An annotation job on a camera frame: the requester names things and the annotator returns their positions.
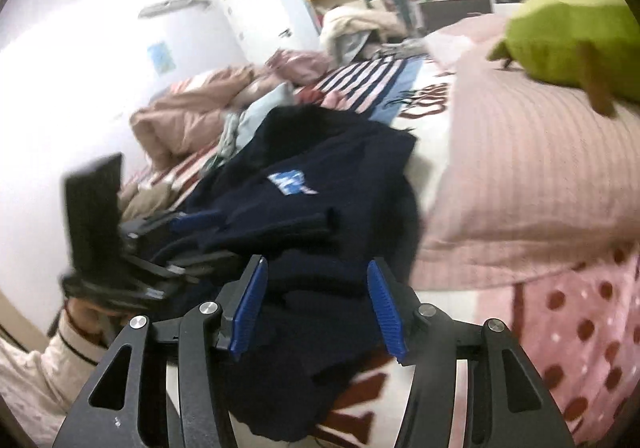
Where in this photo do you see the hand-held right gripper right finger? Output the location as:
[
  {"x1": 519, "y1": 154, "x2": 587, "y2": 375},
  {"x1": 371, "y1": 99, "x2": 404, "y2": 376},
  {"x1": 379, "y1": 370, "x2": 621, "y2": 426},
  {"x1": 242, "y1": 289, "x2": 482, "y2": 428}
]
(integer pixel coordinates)
[{"x1": 366, "y1": 258, "x2": 576, "y2": 448}]

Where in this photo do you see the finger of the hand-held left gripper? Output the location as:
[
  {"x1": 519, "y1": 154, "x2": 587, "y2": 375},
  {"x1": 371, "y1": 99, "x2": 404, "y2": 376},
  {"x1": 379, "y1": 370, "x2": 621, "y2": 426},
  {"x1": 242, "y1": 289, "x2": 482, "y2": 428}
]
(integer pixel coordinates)
[
  {"x1": 167, "y1": 209, "x2": 227, "y2": 236},
  {"x1": 165, "y1": 250, "x2": 247, "y2": 281}
]

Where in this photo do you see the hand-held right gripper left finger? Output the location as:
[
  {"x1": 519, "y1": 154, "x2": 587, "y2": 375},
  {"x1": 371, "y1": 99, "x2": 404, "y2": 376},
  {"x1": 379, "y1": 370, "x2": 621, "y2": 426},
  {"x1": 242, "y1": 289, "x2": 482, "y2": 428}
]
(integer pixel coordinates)
[{"x1": 52, "y1": 254, "x2": 269, "y2": 448}]

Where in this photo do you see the navy blue garment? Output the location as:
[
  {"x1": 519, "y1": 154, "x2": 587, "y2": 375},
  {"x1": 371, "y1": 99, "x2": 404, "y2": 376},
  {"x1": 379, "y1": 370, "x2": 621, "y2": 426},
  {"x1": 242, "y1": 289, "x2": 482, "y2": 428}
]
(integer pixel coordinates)
[{"x1": 150, "y1": 105, "x2": 422, "y2": 444}]

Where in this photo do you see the light blue clothes pile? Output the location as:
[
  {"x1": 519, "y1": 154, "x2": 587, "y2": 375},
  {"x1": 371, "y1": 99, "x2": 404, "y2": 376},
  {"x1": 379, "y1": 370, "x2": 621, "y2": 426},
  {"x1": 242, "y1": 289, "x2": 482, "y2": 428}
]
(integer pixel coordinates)
[{"x1": 200, "y1": 80, "x2": 297, "y2": 174}]

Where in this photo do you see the cream clothes pile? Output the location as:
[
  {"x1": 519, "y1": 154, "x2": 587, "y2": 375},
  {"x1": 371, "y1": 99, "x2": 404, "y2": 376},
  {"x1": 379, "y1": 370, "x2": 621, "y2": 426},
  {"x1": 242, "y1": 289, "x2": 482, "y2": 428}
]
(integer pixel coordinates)
[{"x1": 319, "y1": 5, "x2": 410, "y2": 65}]

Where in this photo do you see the person's left hand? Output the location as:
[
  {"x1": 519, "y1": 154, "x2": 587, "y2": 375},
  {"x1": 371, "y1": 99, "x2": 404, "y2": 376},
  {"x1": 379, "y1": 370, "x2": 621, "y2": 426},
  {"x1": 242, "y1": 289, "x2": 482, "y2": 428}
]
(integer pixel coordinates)
[{"x1": 64, "y1": 297, "x2": 118, "y2": 346}]

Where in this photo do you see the beige cloth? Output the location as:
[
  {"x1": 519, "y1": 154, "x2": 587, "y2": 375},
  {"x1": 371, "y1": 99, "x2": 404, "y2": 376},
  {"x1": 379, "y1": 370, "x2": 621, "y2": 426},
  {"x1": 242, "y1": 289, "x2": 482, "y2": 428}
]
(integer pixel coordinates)
[{"x1": 117, "y1": 180, "x2": 177, "y2": 224}]

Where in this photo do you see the pink duvet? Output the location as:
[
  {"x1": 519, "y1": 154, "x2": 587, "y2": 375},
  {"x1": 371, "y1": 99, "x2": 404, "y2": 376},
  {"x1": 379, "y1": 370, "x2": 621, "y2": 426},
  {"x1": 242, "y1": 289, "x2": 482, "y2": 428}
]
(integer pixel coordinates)
[{"x1": 130, "y1": 49, "x2": 332, "y2": 170}]

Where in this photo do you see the pink polka dot blanket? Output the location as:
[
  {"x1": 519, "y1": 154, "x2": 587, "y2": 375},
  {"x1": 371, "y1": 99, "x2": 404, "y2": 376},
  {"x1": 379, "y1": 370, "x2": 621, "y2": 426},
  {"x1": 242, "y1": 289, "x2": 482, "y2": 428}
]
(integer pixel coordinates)
[{"x1": 514, "y1": 248, "x2": 640, "y2": 445}]

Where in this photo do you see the pink striped pillow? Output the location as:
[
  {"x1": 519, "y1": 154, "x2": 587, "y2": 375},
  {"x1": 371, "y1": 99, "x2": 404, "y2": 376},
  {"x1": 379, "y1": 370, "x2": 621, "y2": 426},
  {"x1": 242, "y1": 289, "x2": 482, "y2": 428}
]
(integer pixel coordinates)
[{"x1": 410, "y1": 12, "x2": 640, "y2": 290}]

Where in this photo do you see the white door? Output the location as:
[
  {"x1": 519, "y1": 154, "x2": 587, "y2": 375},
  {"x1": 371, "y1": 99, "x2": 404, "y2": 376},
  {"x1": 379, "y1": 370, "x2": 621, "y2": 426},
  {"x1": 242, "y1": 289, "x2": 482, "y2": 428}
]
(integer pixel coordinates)
[{"x1": 220, "y1": 0, "x2": 297, "y2": 65}]

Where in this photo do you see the white air conditioner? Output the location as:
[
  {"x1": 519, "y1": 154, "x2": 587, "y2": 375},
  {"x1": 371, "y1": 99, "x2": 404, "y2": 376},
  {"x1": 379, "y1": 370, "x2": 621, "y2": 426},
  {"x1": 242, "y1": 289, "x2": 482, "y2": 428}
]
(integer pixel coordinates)
[{"x1": 137, "y1": 0, "x2": 211, "y2": 20}]

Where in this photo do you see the green plush toy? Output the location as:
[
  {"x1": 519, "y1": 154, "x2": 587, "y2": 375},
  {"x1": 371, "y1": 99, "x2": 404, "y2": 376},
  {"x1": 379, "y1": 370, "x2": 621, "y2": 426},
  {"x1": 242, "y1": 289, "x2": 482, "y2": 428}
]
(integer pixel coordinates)
[{"x1": 487, "y1": 0, "x2": 640, "y2": 118}]

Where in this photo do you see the blue wall poster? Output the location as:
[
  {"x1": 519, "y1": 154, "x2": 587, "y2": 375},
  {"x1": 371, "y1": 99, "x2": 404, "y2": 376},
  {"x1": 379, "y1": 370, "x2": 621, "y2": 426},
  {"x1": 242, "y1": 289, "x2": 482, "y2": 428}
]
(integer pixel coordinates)
[{"x1": 148, "y1": 41, "x2": 176, "y2": 75}]

